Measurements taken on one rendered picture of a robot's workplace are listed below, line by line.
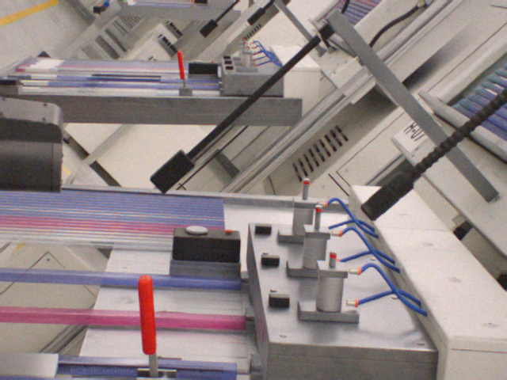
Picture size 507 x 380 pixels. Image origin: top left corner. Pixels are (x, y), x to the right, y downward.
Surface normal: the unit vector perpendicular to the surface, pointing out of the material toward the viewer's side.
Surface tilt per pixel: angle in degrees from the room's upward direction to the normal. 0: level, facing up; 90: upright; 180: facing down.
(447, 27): 90
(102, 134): 90
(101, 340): 44
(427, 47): 90
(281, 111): 90
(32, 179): 102
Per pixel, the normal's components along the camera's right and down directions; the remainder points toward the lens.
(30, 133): 0.14, 0.51
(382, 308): 0.07, -0.97
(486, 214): -0.67, -0.71
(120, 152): 0.05, 0.24
